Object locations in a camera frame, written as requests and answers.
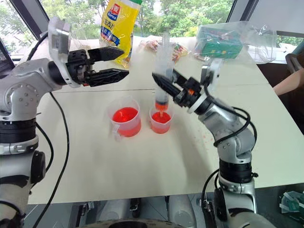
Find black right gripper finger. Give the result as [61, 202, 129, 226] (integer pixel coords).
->
[152, 72, 184, 98]
[172, 69, 191, 86]

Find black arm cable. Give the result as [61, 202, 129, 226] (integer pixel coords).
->
[25, 35, 71, 228]
[206, 85, 258, 148]
[200, 169, 220, 214]

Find green box in plastic bag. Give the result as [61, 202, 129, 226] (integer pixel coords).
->
[191, 20, 279, 65]

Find colourful snack packet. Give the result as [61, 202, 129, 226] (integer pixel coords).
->
[139, 39, 191, 64]

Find black right arm lower cable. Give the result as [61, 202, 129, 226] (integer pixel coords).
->
[200, 169, 220, 214]

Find clear plastic syringe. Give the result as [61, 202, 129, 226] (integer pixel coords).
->
[152, 32, 178, 117]

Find large clear handled measuring cup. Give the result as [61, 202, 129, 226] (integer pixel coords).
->
[105, 95, 143, 143]

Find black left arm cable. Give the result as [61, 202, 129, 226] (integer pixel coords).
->
[25, 35, 71, 228]

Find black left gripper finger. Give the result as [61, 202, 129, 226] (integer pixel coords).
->
[88, 68, 130, 87]
[87, 46, 125, 64]

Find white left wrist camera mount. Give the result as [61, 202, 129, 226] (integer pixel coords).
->
[47, 16, 73, 89]

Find small clear plastic cup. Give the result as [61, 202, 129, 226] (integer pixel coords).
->
[148, 105, 175, 135]

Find yellow snack bag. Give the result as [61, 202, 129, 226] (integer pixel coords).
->
[99, 0, 143, 70]

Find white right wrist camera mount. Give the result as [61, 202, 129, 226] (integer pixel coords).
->
[187, 58, 224, 114]

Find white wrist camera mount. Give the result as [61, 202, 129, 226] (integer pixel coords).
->
[187, 58, 224, 114]
[47, 16, 73, 89]

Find green white packets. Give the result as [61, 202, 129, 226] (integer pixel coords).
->
[278, 190, 304, 215]

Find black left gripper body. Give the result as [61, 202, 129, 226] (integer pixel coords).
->
[66, 49, 95, 88]

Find dark chair back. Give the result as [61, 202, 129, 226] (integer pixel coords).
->
[285, 53, 304, 72]

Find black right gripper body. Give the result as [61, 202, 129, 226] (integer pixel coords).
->
[173, 76, 205, 109]

